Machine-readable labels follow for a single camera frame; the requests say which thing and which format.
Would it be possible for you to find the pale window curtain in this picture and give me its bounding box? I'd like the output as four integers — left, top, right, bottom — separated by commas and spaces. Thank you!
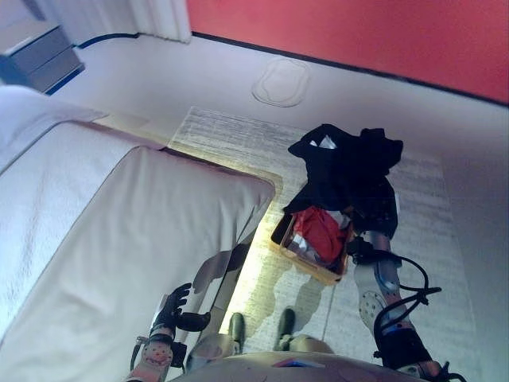
23, 0, 192, 44

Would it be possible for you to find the upholstered bed frame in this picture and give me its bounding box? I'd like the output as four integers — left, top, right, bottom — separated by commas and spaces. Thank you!
174, 242, 255, 359

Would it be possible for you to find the robot left leg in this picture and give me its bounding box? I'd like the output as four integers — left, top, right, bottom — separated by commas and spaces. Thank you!
186, 312, 246, 371

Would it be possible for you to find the wooden laundry basket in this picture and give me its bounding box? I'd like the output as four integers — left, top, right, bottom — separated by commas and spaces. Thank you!
270, 206, 355, 287

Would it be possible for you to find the dark floor cable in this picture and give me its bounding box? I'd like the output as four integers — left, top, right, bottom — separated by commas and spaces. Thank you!
75, 33, 140, 49

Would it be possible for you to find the bed with white bedding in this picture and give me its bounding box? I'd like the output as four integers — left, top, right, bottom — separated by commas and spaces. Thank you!
0, 85, 278, 382

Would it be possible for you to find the brown two-drawer nightstand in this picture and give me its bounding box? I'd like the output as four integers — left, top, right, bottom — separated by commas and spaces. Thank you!
0, 25, 87, 95

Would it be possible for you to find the grey robot torso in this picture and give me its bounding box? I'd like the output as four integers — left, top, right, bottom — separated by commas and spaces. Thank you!
170, 349, 398, 382

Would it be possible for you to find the pale striped area rug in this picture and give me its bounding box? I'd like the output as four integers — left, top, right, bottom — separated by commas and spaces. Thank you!
166, 106, 478, 382

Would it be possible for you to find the robot right leg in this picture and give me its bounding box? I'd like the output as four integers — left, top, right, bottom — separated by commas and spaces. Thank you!
274, 308, 335, 355

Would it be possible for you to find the small white floor mat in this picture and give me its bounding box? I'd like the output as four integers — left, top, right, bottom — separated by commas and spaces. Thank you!
251, 57, 311, 108

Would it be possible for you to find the black garment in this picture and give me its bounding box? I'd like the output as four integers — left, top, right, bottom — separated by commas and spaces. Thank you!
282, 123, 403, 240

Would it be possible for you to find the orange red garment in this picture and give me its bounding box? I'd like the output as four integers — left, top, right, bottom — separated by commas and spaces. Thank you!
292, 206, 351, 263

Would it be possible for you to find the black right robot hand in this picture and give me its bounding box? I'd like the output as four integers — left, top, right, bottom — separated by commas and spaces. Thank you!
357, 185, 399, 240

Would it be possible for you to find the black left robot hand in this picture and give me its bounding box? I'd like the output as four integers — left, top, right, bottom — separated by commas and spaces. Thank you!
153, 283, 212, 335

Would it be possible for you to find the robot leg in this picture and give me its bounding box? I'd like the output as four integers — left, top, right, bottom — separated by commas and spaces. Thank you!
274, 308, 335, 355
186, 312, 246, 371

